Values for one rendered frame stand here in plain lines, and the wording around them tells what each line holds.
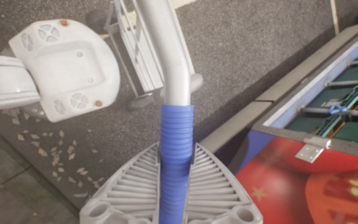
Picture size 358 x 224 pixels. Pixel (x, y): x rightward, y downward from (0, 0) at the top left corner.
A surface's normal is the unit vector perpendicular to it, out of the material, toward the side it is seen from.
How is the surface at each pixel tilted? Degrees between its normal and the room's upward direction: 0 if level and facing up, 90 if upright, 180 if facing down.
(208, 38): 0
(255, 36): 0
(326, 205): 90
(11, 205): 8
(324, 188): 90
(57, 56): 0
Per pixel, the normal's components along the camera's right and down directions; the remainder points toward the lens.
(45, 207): 0.36, 0.09
